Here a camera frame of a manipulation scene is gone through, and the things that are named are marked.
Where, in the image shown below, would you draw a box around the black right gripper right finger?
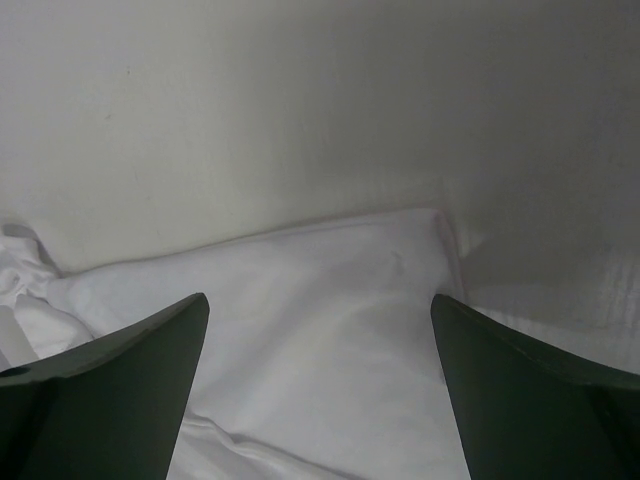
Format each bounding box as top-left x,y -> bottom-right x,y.
431,294 -> 639,479

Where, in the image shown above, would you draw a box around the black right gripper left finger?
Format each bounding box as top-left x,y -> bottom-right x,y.
1,293 -> 209,479

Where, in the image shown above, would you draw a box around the white t shirt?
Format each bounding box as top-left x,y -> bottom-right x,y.
1,209 -> 469,479

